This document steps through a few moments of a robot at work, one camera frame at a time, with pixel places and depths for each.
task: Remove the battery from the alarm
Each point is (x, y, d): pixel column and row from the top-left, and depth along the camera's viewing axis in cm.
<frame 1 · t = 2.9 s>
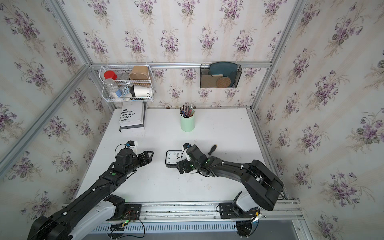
left hand: (151, 155, 83), fingers open
right hand: (184, 163, 85), fingers open
black square alarm clock: (172, 157, 92), point 2 cm above the table
black handled screwdriver: (214, 148, 97), point 2 cm above the table
green pencil cup: (187, 124, 103), point 8 cm above the table
white book: (132, 113, 108), point 8 cm above the table
round cork coaster: (223, 82, 99), point 29 cm above the table
coloured pencils bundle: (186, 111, 103), point 13 cm above the table
grey book underneath: (137, 126, 105), point 4 cm above the table

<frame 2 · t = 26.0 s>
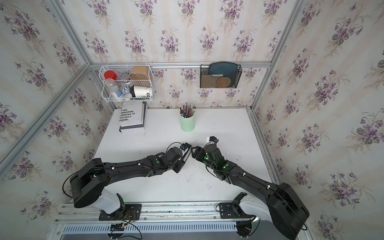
left hand: (183, 163, 85), fingers open
right hand: (195, 151, 82), fingers open
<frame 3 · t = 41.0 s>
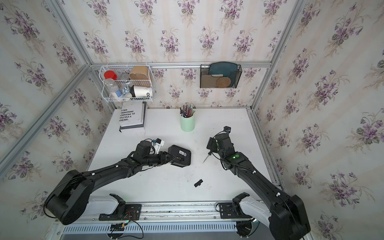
left hand: (174, 161, 81), fingers open
right hand: (216, 140, 83), fingers open
black battery cover: (198, 183, 84), on the table
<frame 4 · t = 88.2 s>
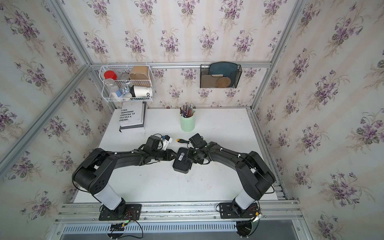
left hand: (178, 158, 89), fingers open
right hand: (188, 158, 87), fingers closed
black square alarm clock: (182, 164, 88), point 4 cm above the table
black handled screwdriver: (182, 141, 101), point 2 cm above the table
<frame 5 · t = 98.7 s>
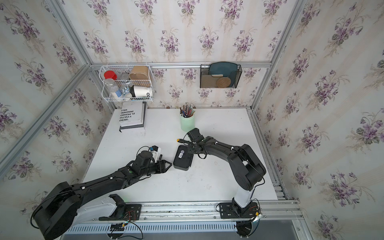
left hand: (170, 167, 83), fingers open
right hand: (192, 148, 93), fingers closed
